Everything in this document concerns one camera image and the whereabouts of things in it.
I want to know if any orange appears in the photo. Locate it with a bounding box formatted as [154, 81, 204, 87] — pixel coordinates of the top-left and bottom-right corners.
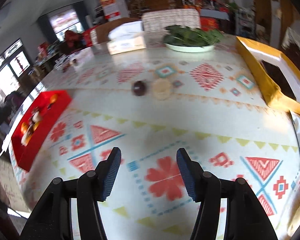
[50, 94, 58, 104]
[21, 133, 32, 146]
[20, 122, 29, 134]

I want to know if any orange in tray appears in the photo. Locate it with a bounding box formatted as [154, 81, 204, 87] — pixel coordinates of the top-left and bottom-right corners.
[20, 122, 29, 134]

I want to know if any beige cake in tray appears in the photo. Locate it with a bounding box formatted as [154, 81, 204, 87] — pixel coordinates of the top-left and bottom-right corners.
[32, 111, 42, 123]

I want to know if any red tray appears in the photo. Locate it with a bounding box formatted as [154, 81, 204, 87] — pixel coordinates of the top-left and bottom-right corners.
[11, 90, 72, 172]

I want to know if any yellow cardboard box lid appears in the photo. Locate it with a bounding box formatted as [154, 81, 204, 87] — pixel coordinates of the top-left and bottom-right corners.
[236, 36, 300, 115]

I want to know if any beige cake middle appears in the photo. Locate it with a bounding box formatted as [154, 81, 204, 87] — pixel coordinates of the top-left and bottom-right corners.
[152, 78, 173, 100]

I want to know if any dark plum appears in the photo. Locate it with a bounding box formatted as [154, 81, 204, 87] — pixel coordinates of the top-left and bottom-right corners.
[132, 80, 147, 96]

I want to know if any plate of green vegetables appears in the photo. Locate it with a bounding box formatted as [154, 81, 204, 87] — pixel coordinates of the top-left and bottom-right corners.
[162, 25, 223, 53]

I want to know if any brown wooden chair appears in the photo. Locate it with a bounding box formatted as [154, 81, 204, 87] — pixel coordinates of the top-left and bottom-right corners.
[84, 17, 140, 45]

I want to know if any white tissue box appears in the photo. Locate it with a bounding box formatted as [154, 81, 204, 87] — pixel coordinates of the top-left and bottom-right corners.
[107, 21, 146, 55]

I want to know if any white brick pattern chair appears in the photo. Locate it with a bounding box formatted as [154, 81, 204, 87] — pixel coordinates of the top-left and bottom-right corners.
[141, 9, 201, 33]

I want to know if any red wall calendar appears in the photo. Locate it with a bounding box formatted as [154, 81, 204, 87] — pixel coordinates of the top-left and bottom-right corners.
[100, 0, 120, 21]

